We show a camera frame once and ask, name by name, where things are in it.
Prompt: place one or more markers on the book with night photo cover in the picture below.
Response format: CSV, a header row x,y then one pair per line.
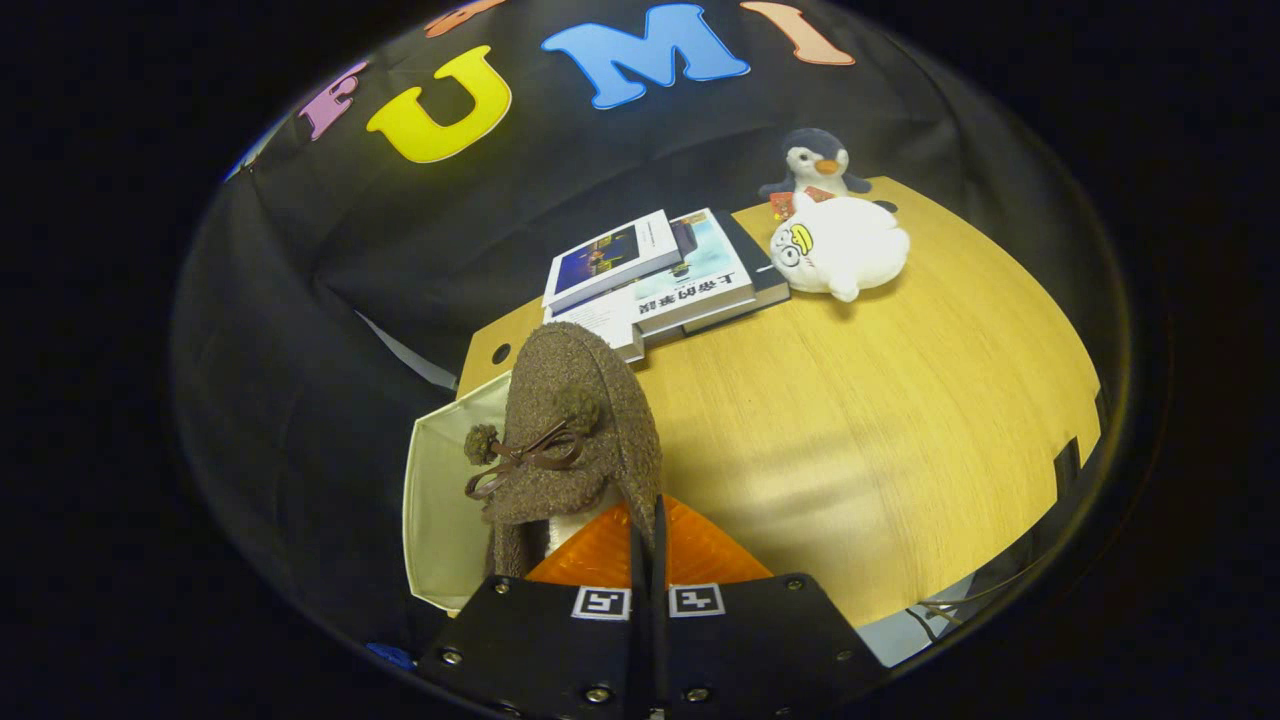
x,y
610,260

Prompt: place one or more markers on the black backdrop cloth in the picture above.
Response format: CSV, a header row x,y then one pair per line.
x,y
330,280

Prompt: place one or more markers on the green fabric storage box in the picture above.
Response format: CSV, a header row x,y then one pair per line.
x,y
440,500

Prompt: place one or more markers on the book with pale blue cover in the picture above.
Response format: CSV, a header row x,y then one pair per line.
x,y
705,275

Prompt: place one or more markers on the brown fuzzy shoe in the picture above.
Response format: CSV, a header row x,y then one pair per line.
x,y
580,380

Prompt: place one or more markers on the white round plush toy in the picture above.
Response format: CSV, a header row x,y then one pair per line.
x,y
850,250

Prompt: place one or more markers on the black cover book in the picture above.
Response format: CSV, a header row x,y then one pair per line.
x,y
765,280

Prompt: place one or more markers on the penguin plush toy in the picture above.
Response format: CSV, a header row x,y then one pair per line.
x,y
815,160

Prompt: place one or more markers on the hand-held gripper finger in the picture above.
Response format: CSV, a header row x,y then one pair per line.
x,y
661,570
636,570

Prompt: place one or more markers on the white cover book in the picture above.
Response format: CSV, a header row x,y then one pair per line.
x,y
605,325

